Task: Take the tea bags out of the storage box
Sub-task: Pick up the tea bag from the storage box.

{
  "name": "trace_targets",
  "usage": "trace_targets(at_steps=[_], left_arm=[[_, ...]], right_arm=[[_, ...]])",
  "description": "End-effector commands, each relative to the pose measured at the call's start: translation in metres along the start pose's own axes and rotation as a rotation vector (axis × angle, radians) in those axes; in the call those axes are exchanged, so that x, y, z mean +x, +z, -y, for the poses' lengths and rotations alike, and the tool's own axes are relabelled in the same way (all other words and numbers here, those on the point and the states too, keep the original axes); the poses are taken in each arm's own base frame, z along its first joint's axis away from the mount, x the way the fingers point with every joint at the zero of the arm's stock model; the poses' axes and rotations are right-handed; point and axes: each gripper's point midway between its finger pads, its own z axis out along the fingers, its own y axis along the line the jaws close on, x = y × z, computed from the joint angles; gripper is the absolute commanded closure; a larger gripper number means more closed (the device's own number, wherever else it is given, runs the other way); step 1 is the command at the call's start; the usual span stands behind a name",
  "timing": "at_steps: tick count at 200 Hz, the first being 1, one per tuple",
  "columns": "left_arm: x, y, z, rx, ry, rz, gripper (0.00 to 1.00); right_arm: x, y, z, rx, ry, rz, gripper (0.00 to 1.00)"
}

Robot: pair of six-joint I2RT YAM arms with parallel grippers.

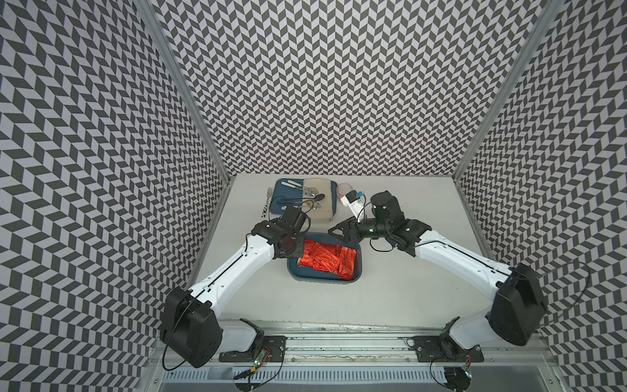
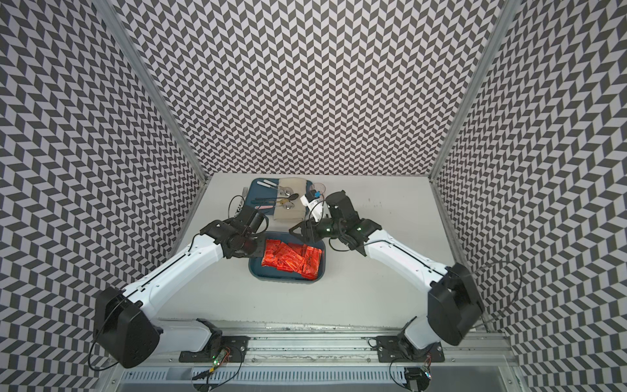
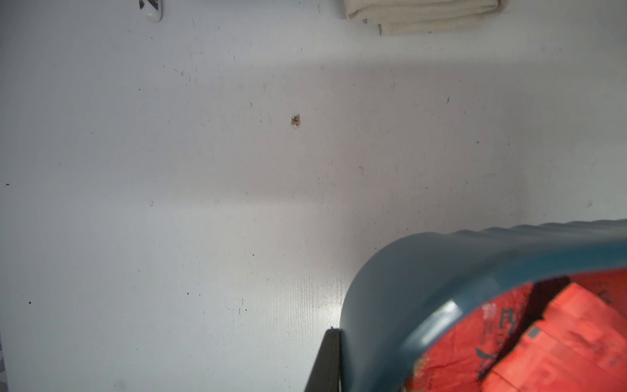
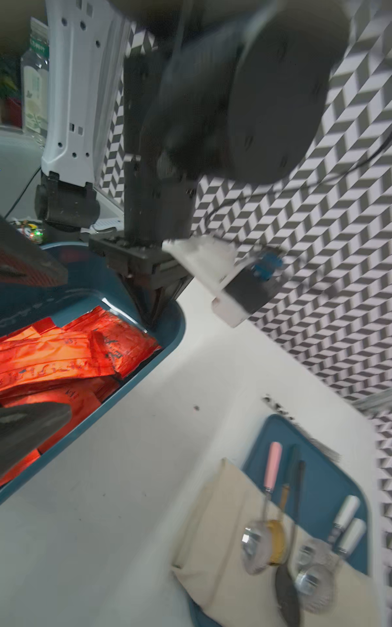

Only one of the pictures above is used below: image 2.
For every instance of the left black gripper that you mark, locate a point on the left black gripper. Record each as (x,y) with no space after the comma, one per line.
(261,240)

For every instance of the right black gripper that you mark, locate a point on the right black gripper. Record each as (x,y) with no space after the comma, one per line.
(309,226)

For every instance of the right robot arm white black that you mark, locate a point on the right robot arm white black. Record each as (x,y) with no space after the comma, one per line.
(450,294)

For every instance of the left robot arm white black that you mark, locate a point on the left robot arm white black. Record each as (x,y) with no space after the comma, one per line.
(126,323)

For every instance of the red tea bag pile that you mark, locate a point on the red tea bag pile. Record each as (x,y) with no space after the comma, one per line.
(301,259)

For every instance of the pink translucent cup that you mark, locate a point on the pink translucent cup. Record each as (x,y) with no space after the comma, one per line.
(319,188)

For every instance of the teal cutlery tray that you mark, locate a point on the teal cutlery tray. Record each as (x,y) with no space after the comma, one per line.
(256,191)

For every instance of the beige folded cloth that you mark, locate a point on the beige folded cloth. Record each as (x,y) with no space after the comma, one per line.
(290,209)

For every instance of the black handled spoon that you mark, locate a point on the black handled spoon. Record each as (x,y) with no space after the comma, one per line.
(277,198)

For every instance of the white handled knife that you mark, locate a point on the white handled knife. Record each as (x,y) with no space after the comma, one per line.
(268,184)

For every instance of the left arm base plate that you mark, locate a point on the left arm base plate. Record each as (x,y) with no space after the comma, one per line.
(235,347)

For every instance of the aluminium front rail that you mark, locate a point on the aluminium front rail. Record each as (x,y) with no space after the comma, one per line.
(309,344)

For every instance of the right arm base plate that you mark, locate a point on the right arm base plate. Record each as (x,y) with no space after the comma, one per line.
(409,349)

